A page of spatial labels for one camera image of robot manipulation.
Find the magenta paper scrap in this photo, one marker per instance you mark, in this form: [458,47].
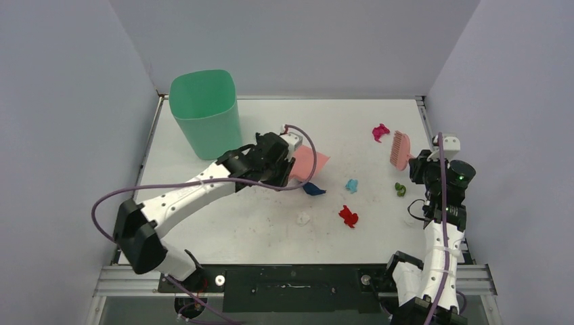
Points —
[379,131]

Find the light blue paper scrap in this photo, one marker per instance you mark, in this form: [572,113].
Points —
[351,185]

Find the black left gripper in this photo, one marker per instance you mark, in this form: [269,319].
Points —
[286,164]

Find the green paper scrap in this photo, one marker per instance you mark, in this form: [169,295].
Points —
[400,189]

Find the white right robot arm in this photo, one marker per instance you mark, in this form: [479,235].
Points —
[426,288]

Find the pink plastic hand brush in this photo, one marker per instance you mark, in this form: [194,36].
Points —
[400,155]

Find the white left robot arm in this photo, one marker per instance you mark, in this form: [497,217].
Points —
[140,227]

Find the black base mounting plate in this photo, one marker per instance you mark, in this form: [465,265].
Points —
[298,288]

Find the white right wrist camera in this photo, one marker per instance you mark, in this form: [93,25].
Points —
[451,146]

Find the aluminium frame rail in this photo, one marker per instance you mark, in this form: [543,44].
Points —
[121,281]

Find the pink plastic dustpan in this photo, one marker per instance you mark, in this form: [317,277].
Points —
[304,159]

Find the red paper scrap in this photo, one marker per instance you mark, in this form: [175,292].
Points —
[350,218]

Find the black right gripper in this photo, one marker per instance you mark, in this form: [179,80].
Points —
[417,166]

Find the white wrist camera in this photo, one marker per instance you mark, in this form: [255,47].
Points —
[451,146]
[293,140]

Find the green plastic waste bin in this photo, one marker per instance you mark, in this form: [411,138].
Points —
[205,106]

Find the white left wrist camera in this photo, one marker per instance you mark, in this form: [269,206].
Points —
[293,140]

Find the white paper scrap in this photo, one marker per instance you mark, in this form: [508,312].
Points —
[302,219]

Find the long dark blue paper scrap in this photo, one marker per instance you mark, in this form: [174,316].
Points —
[312,190]

